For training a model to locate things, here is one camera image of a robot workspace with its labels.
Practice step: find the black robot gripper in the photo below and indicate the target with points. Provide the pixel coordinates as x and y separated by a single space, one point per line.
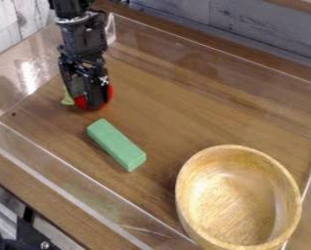
85 44

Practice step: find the red plush strawberry toy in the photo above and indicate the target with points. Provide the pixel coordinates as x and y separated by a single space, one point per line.
80 101

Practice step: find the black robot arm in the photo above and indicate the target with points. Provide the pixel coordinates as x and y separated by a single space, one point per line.
72 5

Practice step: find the green rectangular block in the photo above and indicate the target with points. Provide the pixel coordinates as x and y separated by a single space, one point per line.
117 144

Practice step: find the clear acrylic front barrier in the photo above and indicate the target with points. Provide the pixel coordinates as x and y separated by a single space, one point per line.
97 217

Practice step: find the black clamp with screw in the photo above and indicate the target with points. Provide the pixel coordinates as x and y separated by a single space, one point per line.
33 238

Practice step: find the wooden bowl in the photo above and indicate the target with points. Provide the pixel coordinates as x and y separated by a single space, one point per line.
238 199

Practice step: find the clear acrylic corner bracket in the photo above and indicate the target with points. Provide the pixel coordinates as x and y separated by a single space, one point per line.
111 29

